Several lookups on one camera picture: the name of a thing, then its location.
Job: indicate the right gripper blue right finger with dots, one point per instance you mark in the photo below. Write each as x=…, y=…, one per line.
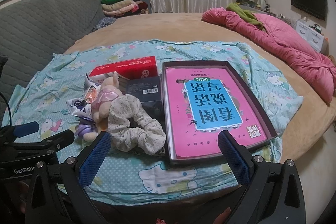
x=237, y=157

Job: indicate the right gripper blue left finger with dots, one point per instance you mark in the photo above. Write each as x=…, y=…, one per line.
x=92, y=157

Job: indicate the cream plush purple dress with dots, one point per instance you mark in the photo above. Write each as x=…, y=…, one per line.
x=86, y=129

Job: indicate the white floral scrunchie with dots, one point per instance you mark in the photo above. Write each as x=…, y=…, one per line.
x=130, y=126

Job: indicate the beige bear pink dress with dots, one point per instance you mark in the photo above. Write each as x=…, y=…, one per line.
x=109, y=91

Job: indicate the silver purple snack packet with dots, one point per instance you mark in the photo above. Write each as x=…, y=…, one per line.
x=82, y=107

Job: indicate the pink and blue book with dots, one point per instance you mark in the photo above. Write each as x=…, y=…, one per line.
x=210, y=111

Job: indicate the dark shallow tray box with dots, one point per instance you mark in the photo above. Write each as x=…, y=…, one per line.
x=218, y=111

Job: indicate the dark blue small box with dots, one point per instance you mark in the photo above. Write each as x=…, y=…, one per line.
x=148, y=91

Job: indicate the red white tissue box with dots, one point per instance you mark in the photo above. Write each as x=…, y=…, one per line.
x=129, y=69

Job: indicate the pink quilted duvet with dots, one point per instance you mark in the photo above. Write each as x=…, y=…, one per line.
x=282, y=41

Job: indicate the grey quilted headboard cover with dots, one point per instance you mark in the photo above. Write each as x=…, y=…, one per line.
x=32, y=31

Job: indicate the white drawer cabinet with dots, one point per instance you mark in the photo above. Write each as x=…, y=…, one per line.
x=316, y=40

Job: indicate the green garment on duvet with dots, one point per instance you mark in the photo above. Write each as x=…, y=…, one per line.
x=246, y=15

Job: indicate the stack of folded clothes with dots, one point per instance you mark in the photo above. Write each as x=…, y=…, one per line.
x=123, y=8

